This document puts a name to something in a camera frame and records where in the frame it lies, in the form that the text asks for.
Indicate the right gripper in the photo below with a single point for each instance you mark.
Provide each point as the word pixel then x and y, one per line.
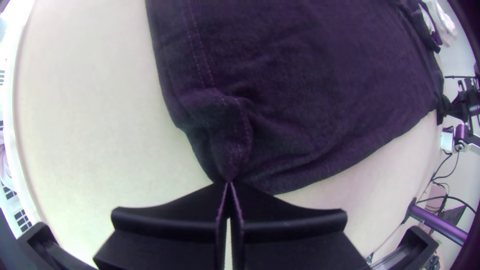
pixel 467 101

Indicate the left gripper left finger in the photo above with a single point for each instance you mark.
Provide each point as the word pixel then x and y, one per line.
pixel 165 232

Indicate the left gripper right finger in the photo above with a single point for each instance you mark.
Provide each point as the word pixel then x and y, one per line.
pixel 296 232

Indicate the dark t-shirt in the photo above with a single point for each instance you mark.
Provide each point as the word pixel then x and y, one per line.
pixel 300 82

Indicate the heap of clothes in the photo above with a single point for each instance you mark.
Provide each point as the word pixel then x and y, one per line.
pixel 444 22

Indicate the white laundry basket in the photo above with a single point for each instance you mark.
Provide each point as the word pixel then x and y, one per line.
pixel 9 210

